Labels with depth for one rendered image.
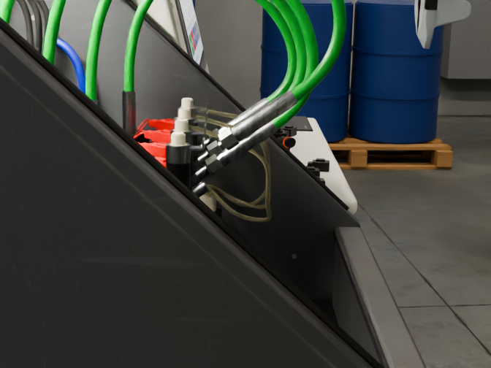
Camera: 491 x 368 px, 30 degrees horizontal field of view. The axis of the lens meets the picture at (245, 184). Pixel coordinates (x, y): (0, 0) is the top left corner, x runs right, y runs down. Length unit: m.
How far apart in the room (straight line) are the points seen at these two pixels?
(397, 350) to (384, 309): 0.11
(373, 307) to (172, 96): 0.45
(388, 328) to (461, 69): 6.66
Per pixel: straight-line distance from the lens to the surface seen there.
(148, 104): 1.34
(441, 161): 5.94
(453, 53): 7.61
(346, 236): 1.34
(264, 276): 0.70
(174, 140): 1.02
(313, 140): 1.84
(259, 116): 1.01
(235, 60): 7.52
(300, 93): 1.01
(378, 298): 1.12
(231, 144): 1.02
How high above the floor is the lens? 1.35
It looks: 15 degrees down
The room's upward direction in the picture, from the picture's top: 1 degrees clockwise
